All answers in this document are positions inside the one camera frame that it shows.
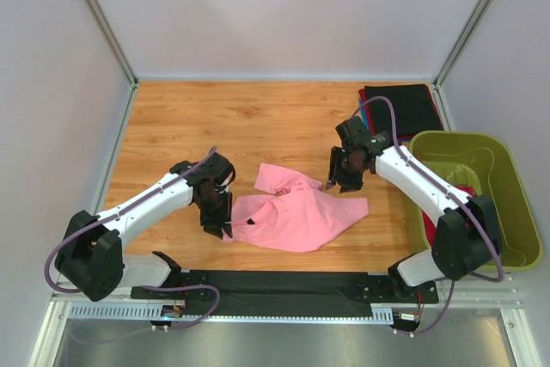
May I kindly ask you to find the pink t-shirt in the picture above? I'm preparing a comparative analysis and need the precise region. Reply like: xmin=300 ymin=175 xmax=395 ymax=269
xmin=223 ymin=162 xmax=370 ymax=253

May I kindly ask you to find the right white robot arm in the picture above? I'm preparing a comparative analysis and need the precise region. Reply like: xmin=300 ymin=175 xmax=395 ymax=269
xmin=327 ymin=116 xmax=504 ymax=295

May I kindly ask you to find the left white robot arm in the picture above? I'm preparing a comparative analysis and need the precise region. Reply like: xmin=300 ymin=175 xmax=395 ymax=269
xmin=54 ymin=153 xmax=235 ymax=302

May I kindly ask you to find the folded blue t-shirt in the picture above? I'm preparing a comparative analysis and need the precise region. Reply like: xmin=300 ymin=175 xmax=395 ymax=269
xmin=358 ymin=98 xmax=372 ymax=131

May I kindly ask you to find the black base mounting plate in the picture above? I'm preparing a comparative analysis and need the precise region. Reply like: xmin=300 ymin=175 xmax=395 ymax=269
xmin=131 ymin=269 xmax=439 ymax=317

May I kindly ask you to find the magenta t-shirt in bin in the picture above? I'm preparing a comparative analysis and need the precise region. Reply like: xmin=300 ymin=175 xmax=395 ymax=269
xmin=420 ymin=185 xmax=476 ymax=247

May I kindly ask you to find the olive green plastic bin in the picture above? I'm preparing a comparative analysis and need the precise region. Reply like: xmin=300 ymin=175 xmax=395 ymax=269
xmin=409 ymin=131 xmax=543 ymax=272

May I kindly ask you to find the slotted grey cable duct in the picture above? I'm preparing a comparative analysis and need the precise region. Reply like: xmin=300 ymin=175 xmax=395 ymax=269
xmin=68 ymin=303 xmax=394 ymax=326

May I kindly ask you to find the right aluminium frame post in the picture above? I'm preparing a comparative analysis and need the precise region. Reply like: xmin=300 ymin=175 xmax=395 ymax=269
xmin=432 ymin=0 xmax=493 ymax=89

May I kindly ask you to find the aluminium frame post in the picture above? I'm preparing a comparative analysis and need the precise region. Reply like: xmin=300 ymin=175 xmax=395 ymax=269
xmin=83 ymin=0 xmax=138 ymax=88
xmin=432 ymin=0 xmax=493 ymax=89

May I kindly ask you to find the left aluminium frame post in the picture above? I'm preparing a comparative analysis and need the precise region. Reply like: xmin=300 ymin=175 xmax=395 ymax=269
xmin=83 ymin=0 xmax=138 ymax=88

